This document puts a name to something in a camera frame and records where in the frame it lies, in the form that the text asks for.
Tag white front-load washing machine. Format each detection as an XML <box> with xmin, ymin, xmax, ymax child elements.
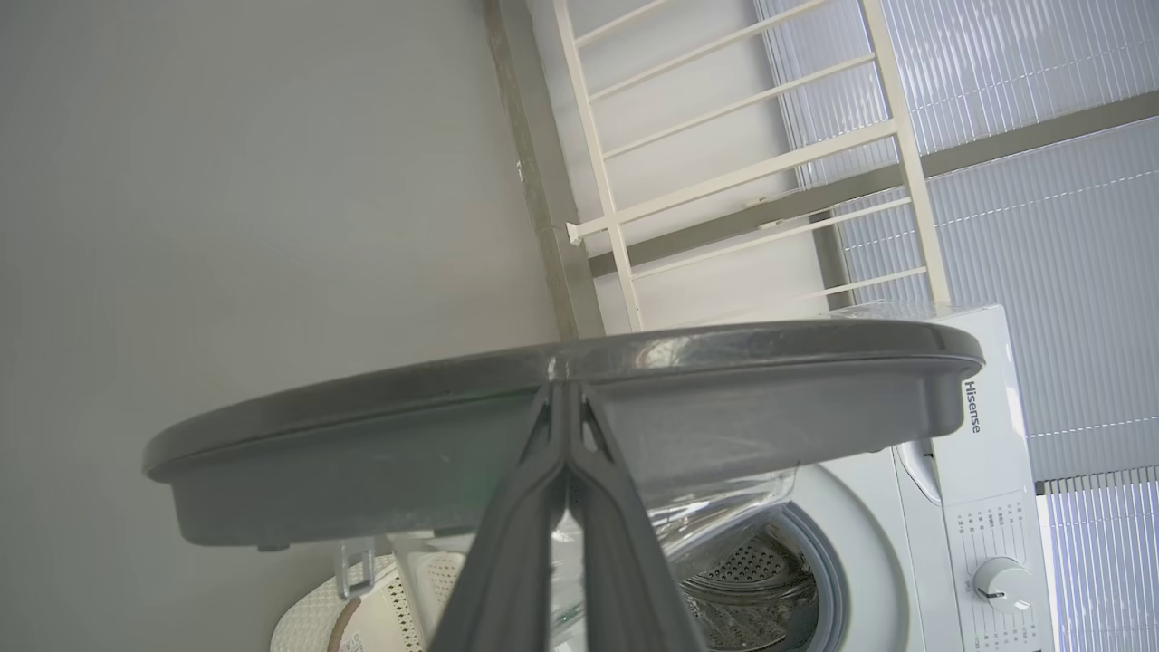
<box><xmin>389</xmin><ymin>303</ymin><xmax>1057</xmax><ymax>652</ymax></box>

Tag grey wall baseboard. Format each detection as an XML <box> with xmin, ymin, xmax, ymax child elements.
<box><xmin>484</xmin><ymin>0</ymin><xmax>606</xmax><ymax>341</ymax></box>

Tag white washer control knob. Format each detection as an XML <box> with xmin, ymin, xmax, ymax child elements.
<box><xmin>972</xmin><ymin>556</ymin><xmax>1034</xmax><ymax>614</ymax></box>

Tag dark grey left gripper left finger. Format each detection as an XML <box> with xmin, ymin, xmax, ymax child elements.
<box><xmin>430</xmin><ymin>382</ymin><xmax>569</xmax><ymax>652</ymax></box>

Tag metal door hinge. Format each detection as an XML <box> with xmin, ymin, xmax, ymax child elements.
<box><xmin>335</xmin><ymin>539</ymin><xmax>378</xmax><ymax>601</ymax></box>

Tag white perforated brown-rimmed laundry basket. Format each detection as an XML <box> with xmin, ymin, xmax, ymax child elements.
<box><xmin>270</xmin><ymin>552</ymin><xmax>472</xmax><ymax>652</ymax></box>

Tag white vertical window blinds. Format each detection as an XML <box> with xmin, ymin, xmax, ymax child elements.
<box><xmin>756</xmin><ymin>0</ymin><xmax>1159</xmax><ymax>652</ymax></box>

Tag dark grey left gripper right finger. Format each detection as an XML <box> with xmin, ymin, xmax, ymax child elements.
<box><xmin>567</xmin><ymin>385</ymin><xmax>709</xmax><ymax>652</ymax></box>

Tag round black glass washer door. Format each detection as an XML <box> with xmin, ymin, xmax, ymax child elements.
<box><xmin>143</xmin><ymin>319</ymin><xmax>986</xmax><ymax>639</ymax></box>

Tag white metal drying rack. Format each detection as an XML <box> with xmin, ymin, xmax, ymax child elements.
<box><xmin>552</xmin><ymin>0</ymin><xmax>953</xmax><ymax>333</ymax></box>

